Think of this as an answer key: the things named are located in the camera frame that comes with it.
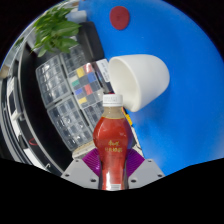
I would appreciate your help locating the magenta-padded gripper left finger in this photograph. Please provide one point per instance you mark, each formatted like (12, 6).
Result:
(80, 173)

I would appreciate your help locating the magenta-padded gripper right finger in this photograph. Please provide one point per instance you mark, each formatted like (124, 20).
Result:
(145, 173)

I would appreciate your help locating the red drink bottle white cap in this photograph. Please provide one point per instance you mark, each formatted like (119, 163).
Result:
(111, 140)

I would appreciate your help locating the grey small-parts drawer cabinet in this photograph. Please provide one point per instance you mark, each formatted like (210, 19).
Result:
(68, 125)
(91, 115)
(75, 60)
(52, 81)

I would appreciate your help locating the black workbench shelf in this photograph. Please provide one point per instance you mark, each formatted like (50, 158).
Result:
(33, 126)

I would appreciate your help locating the clear box with coloured parts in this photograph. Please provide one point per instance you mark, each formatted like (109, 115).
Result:
(86, 85)

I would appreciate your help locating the white ceramic mug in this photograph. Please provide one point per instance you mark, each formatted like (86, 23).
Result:
(146, 78)

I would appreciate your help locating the black box with white label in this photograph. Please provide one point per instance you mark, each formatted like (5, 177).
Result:
(103, 70)

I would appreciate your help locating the plain black box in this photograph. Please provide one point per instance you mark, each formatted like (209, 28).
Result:
(90, 41)

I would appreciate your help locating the green potted plant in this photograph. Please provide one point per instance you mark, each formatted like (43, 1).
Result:
(55, 31)

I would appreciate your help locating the flat round red coaster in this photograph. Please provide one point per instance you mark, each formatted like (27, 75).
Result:
(119, 17)

